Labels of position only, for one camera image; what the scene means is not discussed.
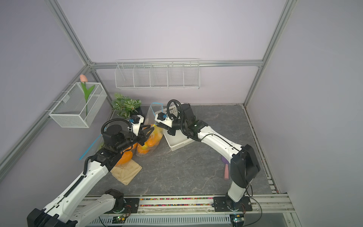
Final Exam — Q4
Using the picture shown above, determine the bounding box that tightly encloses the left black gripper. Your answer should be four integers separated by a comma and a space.
116, 124, 154, 152

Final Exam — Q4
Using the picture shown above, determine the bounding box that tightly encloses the big orange mango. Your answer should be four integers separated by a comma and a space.
146, 132, 163, 147

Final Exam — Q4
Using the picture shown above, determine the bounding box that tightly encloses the large orange mango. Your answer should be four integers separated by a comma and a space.
116, 151, 133, 166

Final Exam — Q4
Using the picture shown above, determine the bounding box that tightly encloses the clear zip-top bag blue zipper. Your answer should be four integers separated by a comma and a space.
79, 134, 138, 167

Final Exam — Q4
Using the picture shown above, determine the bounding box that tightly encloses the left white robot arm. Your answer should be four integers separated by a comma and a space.
26, 115, 155, 227

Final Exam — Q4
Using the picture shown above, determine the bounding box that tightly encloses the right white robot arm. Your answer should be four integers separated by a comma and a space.
155, 99, 261, 211

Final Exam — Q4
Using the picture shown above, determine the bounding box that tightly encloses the white plastic perforated basket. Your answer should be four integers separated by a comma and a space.
164, 103, 194, 151

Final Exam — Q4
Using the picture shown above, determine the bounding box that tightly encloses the green potted plant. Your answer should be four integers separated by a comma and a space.
112, 93, 142, 119

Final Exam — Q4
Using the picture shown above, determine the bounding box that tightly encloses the purple pink brush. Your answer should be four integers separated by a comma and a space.
221, 156, 229, 180

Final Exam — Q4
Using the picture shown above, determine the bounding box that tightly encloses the pink artificial tulip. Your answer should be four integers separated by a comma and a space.
80, 74, 95, 116

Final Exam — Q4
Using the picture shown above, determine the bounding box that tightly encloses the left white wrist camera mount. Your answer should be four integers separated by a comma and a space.
129, 114, 144, 136

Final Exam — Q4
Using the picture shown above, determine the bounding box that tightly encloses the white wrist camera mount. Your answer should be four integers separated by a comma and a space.
155, 112, 173, 130
129, 114, 144, 136

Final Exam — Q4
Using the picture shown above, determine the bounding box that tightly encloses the white wire wall shelf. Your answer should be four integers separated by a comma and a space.
114, 58, 200, 89

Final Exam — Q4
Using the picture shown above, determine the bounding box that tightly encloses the white mesh wall basket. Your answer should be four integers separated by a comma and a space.
49, 82, 107, 128

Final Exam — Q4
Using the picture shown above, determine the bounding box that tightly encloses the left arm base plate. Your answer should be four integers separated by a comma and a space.
106, 198, 140, 214

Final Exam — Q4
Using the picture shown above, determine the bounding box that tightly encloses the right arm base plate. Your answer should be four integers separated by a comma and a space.
212, 196, 252, 212

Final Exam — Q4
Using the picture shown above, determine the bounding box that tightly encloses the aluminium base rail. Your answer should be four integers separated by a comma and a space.
85, 194, 301, 227

